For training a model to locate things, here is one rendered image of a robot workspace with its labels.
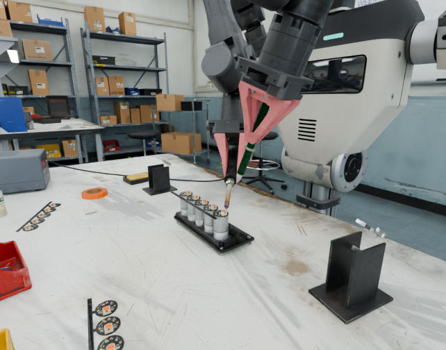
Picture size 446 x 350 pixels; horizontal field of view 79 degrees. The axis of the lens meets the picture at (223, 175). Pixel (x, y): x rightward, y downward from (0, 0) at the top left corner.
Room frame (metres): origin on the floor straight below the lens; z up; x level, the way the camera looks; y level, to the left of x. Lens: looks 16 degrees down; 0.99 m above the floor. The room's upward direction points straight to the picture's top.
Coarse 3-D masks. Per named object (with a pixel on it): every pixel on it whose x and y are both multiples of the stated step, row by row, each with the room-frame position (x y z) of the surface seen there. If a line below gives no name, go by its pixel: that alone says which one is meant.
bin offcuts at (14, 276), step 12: (12, 240) 0.36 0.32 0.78; (0, 252) 0.35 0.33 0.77; (12, 252) 0.36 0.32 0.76; (0, 264) 0.34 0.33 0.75; (12, 264) 0.34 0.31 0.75; (24, 264) 0.30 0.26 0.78; (0, 276) 0.28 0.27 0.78; (12, 276) 0.28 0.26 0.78; (24, 276) 0.29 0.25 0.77; (0, 288) 0.28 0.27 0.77; (12, 288) 0.28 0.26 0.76; (24, 288) 0.29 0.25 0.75; (0, 300) 0.27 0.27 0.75
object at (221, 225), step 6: (228, 216) 0.39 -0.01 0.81; (216, 222) 0.38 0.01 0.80; (222, 222) 0.38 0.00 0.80; (228, 222) 0.39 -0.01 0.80; (216, 228) 0.38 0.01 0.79; (222, 228) 0.38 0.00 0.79; (228, 228) 0.39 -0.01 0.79; (216, 234) 0.38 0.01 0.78; (222, 234) 0.38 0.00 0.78; (228, 234) 0.39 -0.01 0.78
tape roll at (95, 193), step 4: (92, 188) 0.66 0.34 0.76; (96, 188) 0.66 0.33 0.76; (100, 188) 0.66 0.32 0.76; (104, 188) 0.66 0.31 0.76; (84, 192) 0.63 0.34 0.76; (88, 192) 0.64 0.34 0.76; (92, 192) 0.65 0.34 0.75; (96, 192) 0.66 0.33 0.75; (100, 192) 0.63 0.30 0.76; (104, 192) 0.63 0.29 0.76; (84, 196) 0.61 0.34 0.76; (88, 196) 0.61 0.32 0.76; (92, 196) 0.61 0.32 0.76; (96, 196) 0.61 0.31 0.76; (100, 196) 0.62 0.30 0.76; (104, 196) 0.63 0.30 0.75
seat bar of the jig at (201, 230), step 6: (180, 216) 0.47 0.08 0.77; (186, 216) 0.47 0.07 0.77; (186, 222) 0.45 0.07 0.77; (192, 222) 0.44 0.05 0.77; (192, 228) 0.44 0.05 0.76; (198, 228) 0.42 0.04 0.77; (204, 234) 0.41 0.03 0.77; (210, 234) 0.40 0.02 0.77; (210, 240) 0.39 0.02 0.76; (216, 240) 0.38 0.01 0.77; (222, 240) 0.38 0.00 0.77; (228, 240) 0.38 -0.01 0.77; (234, 240) 0.39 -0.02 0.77; (216, 246) 0.38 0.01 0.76; (222, 246) 0.38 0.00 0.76; (228, 246) 0.38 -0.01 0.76
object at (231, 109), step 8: (224, 104) 0.53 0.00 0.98; (232, 104) 0.52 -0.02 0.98; (240, 104) 0.52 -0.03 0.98; (224, 112) 0.52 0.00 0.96; (232, 112) 0.51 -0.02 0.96; (240, 112) 0.51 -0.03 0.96; (208, 120) 0.51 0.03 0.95; (216, 120) 0.51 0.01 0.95; (224, 120) 0.50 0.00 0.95; (232, 120) 0.50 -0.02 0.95; (240, 120) 0.50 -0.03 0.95; (208, 128) 0.51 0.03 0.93; (240, 128) 0.50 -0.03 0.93
